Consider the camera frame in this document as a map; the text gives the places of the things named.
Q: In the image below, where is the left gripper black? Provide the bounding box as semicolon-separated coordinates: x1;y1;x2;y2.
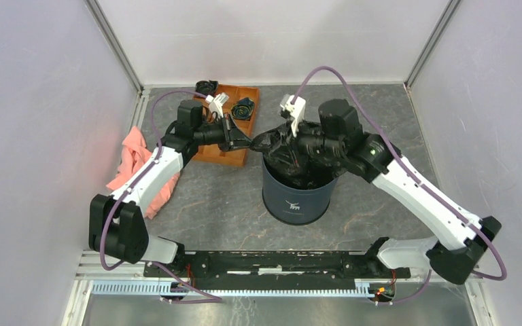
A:
194;113;256;153

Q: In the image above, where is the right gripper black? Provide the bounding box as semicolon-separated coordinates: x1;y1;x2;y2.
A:
268;116;345;167

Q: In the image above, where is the black trash bag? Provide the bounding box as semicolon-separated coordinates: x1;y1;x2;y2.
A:
249;124;346;190

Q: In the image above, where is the dark blue trash bin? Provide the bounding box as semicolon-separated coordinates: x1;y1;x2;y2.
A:
262;158;338;225

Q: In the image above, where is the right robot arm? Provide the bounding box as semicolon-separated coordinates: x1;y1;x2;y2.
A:
281;97;502;285

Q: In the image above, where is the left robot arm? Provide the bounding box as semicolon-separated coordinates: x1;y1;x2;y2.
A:
88;100;252;277

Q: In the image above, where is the orange compartment tray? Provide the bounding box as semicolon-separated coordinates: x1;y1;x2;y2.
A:
193;84;260;168

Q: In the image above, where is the rolled tie blue yellow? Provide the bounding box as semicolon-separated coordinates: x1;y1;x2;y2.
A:
230;97;256;121

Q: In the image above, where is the rolled tie dark far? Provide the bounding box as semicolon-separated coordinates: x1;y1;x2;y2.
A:
194;80;219;96

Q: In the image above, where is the pink cloth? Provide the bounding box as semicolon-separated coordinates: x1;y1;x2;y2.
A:
106;126;180;219

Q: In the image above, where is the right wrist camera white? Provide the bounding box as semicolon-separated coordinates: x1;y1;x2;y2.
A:
280;94;307;138

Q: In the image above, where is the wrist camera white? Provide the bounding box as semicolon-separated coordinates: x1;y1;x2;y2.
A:
280;94;307;138
205;92;229;117

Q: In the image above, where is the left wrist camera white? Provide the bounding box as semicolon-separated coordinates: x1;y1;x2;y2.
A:
205;92;229;117

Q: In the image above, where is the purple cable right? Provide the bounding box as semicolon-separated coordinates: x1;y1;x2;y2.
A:
293;66;508;282

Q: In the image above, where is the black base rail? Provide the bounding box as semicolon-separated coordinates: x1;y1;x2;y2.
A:
167;251;411;290

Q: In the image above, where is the aluminium frame post right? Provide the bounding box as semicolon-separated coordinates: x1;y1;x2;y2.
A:
404;0;462;92

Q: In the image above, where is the aluminium frame post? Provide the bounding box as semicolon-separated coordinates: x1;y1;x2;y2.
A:
404;0;462;92
84;0;144;94

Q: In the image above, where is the aluminium frame post left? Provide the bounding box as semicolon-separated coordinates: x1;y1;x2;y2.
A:
84;0;144;94

